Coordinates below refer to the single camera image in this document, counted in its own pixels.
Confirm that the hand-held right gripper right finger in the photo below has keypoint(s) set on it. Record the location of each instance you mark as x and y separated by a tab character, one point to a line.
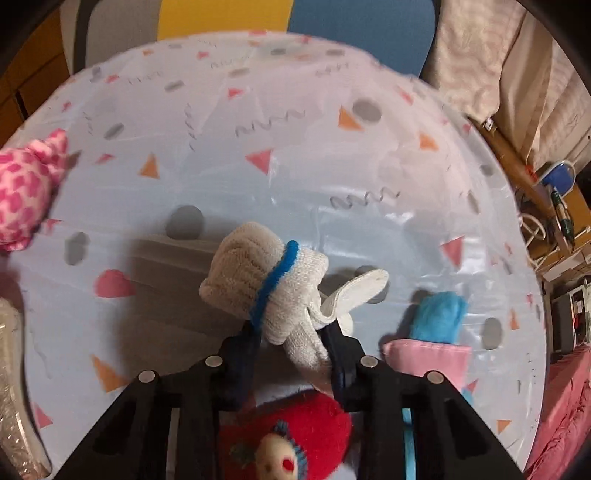
340	369

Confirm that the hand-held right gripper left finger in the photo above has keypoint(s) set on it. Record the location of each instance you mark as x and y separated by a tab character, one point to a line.
242	364

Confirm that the white knit sock blue stripe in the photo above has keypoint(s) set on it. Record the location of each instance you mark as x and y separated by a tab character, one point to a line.
249	267

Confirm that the red plush doll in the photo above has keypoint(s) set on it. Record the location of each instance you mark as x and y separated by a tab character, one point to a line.
318	424

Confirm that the pink fabric pouch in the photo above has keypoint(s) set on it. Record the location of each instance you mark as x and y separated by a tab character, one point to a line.
429	362

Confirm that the light blue plush toy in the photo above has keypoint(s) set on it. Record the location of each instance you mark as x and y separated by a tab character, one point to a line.
436	316

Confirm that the patterned plastic tablecloth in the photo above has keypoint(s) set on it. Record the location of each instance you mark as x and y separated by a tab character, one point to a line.
300	175

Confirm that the dark electronic device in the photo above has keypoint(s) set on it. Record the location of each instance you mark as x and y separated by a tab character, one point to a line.
565	318

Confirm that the pink blanket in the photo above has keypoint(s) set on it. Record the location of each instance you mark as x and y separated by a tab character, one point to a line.
568	415

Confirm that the wooden shelf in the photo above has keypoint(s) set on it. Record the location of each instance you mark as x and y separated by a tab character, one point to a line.
512	161

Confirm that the green hand tool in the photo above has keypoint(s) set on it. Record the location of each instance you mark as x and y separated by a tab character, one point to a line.
564	214

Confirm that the pink white spotted plush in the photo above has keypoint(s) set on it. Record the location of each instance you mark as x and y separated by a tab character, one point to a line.
23	189

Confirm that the blue mug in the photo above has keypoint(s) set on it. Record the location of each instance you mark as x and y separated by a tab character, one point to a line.
558	177

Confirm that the beige bedding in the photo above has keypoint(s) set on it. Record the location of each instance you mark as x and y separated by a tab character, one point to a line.
508	60

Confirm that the wooden cabinet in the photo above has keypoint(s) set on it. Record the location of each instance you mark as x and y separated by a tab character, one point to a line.
32	74

